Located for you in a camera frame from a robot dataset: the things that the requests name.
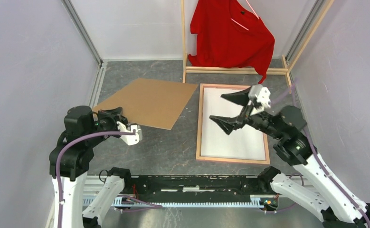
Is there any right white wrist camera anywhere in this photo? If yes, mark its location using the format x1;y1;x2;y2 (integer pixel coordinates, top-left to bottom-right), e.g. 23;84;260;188
248;84;271;115

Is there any coastal landscape photo board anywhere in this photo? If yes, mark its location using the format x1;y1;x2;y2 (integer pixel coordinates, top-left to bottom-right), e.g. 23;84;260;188
200;87;266;161

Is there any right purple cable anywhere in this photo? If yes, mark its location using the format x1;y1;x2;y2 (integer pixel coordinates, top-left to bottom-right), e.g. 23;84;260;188
266;78;370;228

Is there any white slotted cable duct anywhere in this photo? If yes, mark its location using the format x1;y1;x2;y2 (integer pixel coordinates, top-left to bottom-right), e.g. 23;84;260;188
83;195;264;209

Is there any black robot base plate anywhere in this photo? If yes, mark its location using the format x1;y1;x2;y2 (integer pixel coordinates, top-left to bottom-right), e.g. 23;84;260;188
121;175;275;203

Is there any pink wooden picture frame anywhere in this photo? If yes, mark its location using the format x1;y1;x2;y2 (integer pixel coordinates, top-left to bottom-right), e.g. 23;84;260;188
195;83;271;165

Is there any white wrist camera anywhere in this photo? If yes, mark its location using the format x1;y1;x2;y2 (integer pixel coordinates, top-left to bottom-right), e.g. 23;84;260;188
117;122;143;146
248;84;271;115

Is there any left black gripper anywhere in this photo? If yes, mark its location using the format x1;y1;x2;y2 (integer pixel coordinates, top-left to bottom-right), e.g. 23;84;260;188
85;106;129;145

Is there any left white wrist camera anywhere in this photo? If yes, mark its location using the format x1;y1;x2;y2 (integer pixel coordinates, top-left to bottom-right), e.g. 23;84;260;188
117;122;143;146

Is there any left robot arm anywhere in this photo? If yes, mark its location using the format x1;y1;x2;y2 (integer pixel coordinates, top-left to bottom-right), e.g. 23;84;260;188
49;105;142;228

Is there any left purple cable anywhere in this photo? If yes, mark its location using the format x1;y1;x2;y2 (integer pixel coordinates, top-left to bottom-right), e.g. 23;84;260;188
55;129;163;228

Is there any purple cable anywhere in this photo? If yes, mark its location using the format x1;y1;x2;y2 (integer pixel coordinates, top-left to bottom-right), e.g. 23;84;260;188
55;129;163;228
266;78;370;228

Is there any pink clothes hanger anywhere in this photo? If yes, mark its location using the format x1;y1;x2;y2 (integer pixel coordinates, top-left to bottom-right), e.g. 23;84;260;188
229;0;262;32

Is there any brown cardboard backing board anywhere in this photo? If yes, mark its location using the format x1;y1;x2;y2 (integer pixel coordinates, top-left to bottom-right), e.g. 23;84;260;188
93;78;198;130

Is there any red t-shirt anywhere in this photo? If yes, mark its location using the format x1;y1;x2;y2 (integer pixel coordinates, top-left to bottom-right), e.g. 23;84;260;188
188;0;275;83

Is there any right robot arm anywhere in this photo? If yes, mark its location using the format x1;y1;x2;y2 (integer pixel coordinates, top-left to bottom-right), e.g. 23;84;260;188
210;85;370;228

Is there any wooden clothes rack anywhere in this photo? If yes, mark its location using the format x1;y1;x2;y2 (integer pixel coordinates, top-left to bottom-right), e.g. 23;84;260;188
180;0;334;87

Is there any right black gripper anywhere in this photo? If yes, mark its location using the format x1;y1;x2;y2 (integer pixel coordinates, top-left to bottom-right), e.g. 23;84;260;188
208;84;282;138

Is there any aluminium rail frame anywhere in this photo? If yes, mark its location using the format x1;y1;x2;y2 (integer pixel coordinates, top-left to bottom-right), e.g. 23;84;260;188
45;0;349;228

